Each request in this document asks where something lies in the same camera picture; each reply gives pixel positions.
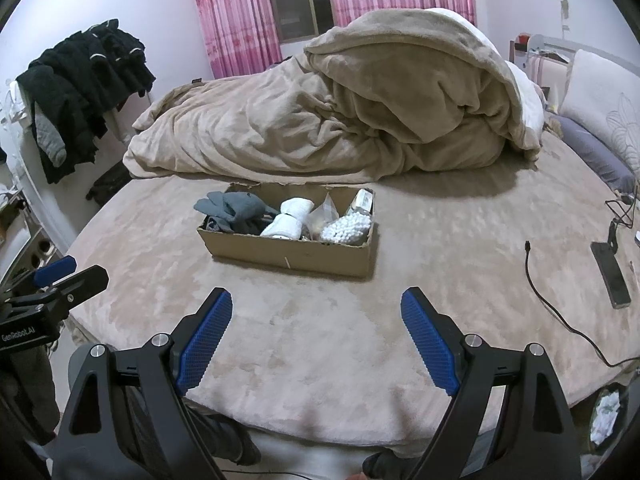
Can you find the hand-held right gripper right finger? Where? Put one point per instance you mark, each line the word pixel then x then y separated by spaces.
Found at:
pixel 430 345

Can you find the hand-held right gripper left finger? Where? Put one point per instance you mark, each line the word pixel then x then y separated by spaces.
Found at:
pixel 205 345

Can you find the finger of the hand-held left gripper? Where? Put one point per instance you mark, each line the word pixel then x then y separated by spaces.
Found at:
pixel 75 286
pixel 55 268

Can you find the cardboard box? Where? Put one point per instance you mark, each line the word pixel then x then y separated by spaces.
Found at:
pixel 290 255

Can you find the clear plastic snack packet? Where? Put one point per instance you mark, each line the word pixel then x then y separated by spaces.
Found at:
pixel 347 227

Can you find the white socks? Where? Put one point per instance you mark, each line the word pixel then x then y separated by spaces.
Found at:
pixel 287 220

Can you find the small printed packet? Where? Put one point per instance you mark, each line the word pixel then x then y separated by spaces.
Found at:
pixel 361 201

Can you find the clear plastic bag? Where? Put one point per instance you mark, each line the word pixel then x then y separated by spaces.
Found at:
pixel 322 215

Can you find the person's left forearm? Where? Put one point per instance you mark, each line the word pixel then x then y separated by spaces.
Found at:
pixel 25 395

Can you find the white shelf unit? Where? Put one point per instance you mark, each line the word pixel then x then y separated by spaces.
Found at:
pixel 30 240

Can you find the person's left leg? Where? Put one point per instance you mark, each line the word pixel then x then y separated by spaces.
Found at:
pixel 225 435

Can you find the person's leg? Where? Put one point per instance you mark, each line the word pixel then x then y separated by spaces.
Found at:
pixel 387 465
pixel 225 435

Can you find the person's right leg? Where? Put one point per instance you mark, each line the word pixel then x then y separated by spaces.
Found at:
pixel 387 465

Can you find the grey quilted garment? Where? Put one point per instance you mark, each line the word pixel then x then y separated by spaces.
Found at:
pixel 50 135

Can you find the waste bin with white paper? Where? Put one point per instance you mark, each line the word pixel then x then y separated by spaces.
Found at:
pixel 607 410

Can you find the black smartphone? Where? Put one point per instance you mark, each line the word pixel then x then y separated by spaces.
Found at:
pixel 611 275

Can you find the pile of black clothes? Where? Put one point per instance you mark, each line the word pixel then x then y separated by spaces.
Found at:
pixel 85 75

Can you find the grey pillow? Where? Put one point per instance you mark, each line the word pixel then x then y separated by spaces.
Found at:
pixel 590 152

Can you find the beige fleece duvet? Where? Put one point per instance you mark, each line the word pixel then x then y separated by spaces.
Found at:
pixel 310 110

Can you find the white pink striped cushion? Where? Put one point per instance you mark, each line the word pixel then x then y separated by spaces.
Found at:
pixel 547 70

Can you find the white floral pillow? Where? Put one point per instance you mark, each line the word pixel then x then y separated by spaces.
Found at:
pixel 605 100

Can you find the window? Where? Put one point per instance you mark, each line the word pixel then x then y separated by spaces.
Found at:
pixel 300 0

